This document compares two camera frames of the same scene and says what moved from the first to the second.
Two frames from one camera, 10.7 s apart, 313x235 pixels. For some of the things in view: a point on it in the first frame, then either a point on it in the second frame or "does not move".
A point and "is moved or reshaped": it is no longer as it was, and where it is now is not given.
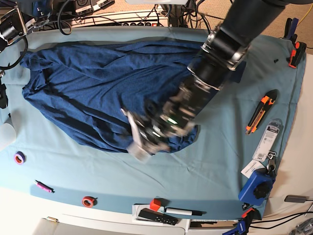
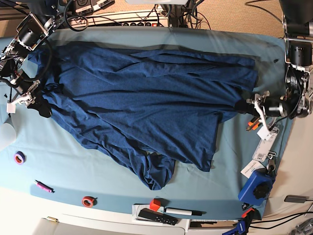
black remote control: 157,216 does not move
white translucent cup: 8,135 does not move
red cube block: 155,204 does not move
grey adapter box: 296,199 does not move
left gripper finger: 3,97 → 41,104
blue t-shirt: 85,89 is moved or reshaped
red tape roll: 88,201 does not move
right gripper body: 162,121 → 267,106
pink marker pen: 44,187 does not move
